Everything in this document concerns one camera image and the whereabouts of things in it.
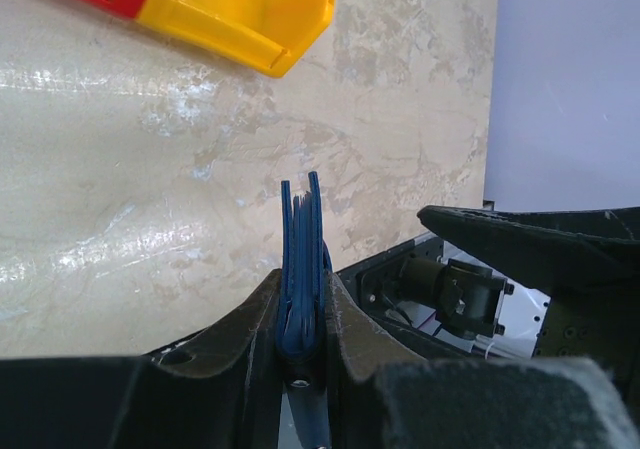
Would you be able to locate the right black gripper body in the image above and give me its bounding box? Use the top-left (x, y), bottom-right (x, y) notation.
top-left (339, 235), bottom-right (639, 369)

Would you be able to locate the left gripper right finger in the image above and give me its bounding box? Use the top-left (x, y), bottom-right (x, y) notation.
top-left (326, 275), bottom-right (639, 448)

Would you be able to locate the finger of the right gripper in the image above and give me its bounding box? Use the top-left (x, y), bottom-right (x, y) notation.
top-left (417, 205), bottom-right (639, 289)

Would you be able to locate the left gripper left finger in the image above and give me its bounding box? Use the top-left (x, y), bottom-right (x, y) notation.
top-left (1, 270), bottom-right (282, 448)

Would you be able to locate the navy blue card holder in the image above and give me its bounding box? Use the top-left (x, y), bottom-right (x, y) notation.
top-left (274, 170), bottom-right (333, 449)

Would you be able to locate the yellow plastic bin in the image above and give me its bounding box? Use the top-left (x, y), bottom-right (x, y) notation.
top-left (137, 0), bottom-right (335, 77)

